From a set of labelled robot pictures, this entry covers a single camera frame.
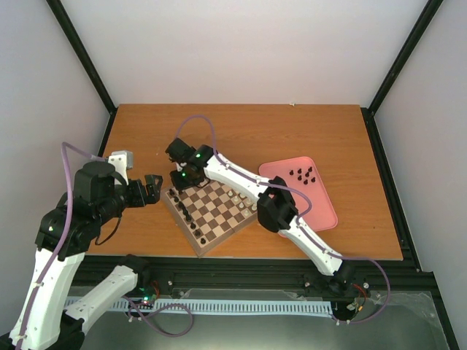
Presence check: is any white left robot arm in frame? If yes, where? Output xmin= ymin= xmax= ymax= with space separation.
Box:
xmin=1 ymin=161 xmax=163 ymax=349

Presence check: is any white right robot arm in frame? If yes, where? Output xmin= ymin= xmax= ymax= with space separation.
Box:
xmin=166 ymin=138 xmax=355 ymax=296

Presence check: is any wooden chess board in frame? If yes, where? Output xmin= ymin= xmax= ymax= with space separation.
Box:
xmin=161 ymin=180 xmax=257 ymax=257

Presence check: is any white chess pieces row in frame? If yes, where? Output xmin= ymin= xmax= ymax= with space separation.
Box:
xmin=225 ymin=190 xmax=256 ymax=217

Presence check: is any pink plastic tray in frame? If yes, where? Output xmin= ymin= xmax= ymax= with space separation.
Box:
xmin=258 ymin=156 xmax=338 ymax=232

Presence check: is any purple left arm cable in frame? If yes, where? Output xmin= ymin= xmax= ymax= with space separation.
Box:
xmin=16 ymin=141 xmax=194 ymax=350

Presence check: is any black aluminium frame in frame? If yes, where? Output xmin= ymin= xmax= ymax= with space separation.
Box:
xmin=0 ymin=0 xmax=460 ymax=350

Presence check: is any light blue cable duct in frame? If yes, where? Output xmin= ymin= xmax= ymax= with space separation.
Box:
xmin=63 ymin=297 xmax=333 ymax=316

